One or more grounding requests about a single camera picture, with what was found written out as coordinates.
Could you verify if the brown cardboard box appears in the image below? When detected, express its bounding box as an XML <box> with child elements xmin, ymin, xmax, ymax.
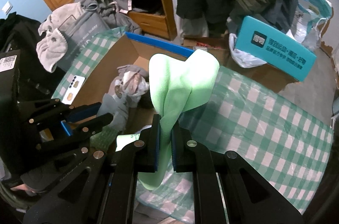
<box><xmin>182</xmin><ymin>37</ymin><xmax>300</xmax><ymax>93</ymax></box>

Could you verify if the grey tote bag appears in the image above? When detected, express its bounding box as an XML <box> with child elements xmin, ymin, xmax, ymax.
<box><xmin>57</xmin><ymin>10</ymin><xmax>109</xmax><ymax>72</ymax></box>

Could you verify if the left hand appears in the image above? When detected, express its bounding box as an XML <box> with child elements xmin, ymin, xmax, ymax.
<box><xmin>11</xmin><ymin>184</ymin><xmax>35</xmax><ymax>193</ymax></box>

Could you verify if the teal shoe box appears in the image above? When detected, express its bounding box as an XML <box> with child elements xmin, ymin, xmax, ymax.
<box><xmin>235</xmin><ymin>16</ymin><xmax>316</xmax><ymax>82</ymax></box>

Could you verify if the blue-edged cardboard box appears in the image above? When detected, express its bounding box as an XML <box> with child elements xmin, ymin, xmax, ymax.
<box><xmin>73</xmin><ymin>33</ymin><xmax>192</xmax><ymax>134</ymax></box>

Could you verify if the white patterned cloth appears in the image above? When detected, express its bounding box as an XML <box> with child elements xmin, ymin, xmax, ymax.
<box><xmin>108</xmin><ymin>71</ymin><xmax>149</xmax><ymax>108</ymax></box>

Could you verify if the grey fleece cloth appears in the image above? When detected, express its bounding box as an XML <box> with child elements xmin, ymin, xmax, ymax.
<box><xmin>117</xmin><ymin>64</ymin><xmax>149</xmax><ymax>82</ymax></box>

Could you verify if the light green cloth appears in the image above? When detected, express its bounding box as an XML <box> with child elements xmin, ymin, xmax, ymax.
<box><xmin>139</xmin><ymin>50</ymin><xmax>220</xmax><ymax>191</ymax></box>

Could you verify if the white plastic bag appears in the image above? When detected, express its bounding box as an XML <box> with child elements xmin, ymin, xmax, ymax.
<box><xmin>229</xmin><ymin>33</ymin><xmax>266</xmax><ymax>68</ymax></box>

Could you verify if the green sparkly scrubbing cloth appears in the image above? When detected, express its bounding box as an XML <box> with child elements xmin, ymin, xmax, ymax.
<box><xmin>90</xmin><ymin>126</ymin><xmax>119</xmax><ymax>152</ymax></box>

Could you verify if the blue patterned plastic bag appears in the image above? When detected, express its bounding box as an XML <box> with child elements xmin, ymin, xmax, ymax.
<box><xmin>291</xmin><ymin>0</ymin><xmax>333</xmax><ymax>52</ymax></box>

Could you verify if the grey sock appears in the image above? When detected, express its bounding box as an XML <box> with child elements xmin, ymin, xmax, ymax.
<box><xmin>97</xmin><ymin>93</ymin><xmax>129</xmax><ymax>132</ymax></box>

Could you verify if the light grey towel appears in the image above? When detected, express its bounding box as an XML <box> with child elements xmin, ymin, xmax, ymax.
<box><xmin>36</xmin><ymin>2</ymin><xmax>85</xmax><ymax>73</ymax></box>

